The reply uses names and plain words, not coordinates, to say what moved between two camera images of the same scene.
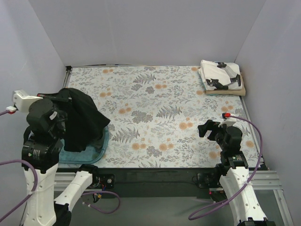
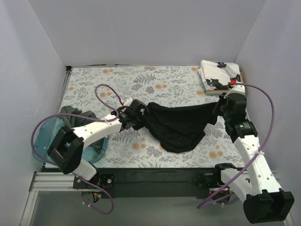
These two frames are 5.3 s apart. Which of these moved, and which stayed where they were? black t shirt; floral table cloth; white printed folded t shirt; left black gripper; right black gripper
Moved: black t shirt; left black gripper; right black gripper
Stayed: floral table cloth; white printed folded t shirt
